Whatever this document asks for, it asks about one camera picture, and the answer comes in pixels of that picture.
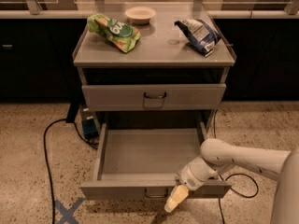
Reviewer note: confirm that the blue chip bag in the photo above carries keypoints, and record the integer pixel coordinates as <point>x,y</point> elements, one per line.
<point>201,36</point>

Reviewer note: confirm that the grey drawer cabinet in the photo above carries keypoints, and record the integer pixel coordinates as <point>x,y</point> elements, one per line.
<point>162,55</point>

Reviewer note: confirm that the white paper bowl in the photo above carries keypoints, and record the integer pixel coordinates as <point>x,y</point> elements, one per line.
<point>140,15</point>

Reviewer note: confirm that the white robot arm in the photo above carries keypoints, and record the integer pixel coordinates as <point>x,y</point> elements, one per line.
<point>217,156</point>

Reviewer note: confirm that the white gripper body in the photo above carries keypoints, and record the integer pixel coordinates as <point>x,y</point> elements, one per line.
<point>189,177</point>

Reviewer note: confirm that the blue power box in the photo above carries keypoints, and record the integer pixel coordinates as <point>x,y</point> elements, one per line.
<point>87,122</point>

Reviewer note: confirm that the dark counter with cabinets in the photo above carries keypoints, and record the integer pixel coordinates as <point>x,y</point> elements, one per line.
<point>37,59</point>

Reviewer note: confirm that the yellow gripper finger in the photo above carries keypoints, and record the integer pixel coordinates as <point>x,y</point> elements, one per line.
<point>177,196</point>

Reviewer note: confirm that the blue tape cross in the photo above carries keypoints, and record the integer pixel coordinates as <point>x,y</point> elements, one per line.
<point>68,213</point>

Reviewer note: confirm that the grey top drawer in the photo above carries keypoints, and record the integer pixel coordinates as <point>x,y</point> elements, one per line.
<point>153,97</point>

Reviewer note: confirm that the green chip bag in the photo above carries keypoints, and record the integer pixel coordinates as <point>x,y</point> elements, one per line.
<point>124,36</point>

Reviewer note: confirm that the grey drawer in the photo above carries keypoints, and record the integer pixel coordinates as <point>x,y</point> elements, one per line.
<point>153,97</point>
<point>141,164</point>

